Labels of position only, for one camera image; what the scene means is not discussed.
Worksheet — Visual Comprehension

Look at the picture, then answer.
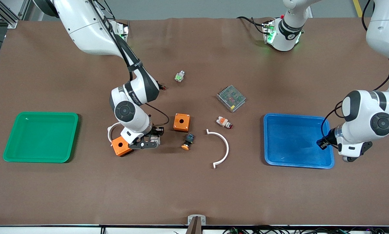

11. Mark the green plastic tray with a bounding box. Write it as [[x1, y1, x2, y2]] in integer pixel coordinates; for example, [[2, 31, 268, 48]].
[[3, 111, 79, 163]]

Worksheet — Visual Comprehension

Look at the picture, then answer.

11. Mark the black cable bundle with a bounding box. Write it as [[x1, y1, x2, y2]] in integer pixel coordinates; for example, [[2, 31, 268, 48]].
[[222, 225, 389, 234]]

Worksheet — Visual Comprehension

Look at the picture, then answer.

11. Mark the aluminium frame profile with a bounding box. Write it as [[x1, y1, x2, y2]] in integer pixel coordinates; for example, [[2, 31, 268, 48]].
[[0, 0, 31, 29]]

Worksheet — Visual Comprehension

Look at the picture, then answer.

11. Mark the metal mesh power supply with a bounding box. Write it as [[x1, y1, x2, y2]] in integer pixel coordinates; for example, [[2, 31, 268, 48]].
[[216, 85, 246, 113]]

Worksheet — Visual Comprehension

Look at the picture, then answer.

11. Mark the white plastic arc clip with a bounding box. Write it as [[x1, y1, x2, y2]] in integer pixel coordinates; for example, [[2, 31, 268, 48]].
[[108, 122, 122, 143], [206, 129, 229, 169]]

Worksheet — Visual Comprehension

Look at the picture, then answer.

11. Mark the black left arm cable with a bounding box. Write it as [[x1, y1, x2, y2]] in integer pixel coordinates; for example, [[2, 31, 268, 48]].
[[320, 0, 389, 143]]

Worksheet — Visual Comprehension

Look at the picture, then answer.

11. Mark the yellow mushroom push button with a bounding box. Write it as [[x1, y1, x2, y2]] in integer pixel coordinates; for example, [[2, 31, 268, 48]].
[[181, 133, 195, 150]]

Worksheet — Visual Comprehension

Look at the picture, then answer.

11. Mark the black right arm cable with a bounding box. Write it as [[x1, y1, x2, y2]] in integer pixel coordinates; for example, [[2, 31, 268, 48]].
[[97, 0, 170, 128]]

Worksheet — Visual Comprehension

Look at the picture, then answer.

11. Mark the blue plastic tray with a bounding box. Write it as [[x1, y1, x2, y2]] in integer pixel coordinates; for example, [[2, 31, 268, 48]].
[[263, 113, 335, 169]]

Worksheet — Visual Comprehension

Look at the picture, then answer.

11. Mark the orange push-button enclosure box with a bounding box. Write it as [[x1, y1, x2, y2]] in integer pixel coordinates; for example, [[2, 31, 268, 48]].
[[111, 136, 134, 157], [173, 113, 191, 132]]

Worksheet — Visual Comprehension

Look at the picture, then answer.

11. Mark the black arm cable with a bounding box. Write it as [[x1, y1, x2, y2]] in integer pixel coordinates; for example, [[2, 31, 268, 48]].
[[320, 0, 389, 143], [97, 0, 170, 128]]

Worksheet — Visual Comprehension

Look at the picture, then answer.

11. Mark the black base cable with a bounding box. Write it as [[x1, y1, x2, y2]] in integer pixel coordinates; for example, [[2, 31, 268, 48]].
[[237, 16, 267, 34]]

